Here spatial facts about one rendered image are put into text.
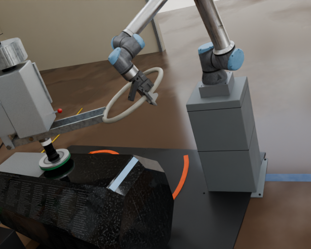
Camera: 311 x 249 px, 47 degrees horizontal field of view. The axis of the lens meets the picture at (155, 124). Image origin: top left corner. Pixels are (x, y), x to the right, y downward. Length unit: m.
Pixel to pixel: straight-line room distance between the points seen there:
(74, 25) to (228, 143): 5.55
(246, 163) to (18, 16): 6.65
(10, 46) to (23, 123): 0.47
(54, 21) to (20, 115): 5.77
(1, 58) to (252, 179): 1.97
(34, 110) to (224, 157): 1.45
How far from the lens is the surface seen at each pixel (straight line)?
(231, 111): 2.57
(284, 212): 2.82
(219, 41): 2.38
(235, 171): 2.87
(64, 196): 2.33
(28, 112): 2.28
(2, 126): 2.40
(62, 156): 2.50
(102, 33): 7.44
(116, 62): 1.92
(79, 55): 7.93
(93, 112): 2.37
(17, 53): 2.21
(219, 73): 2.61
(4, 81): 2.24
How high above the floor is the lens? 1.97
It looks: 27 degrees down
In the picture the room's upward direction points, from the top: 18 degrees counter-clockwise
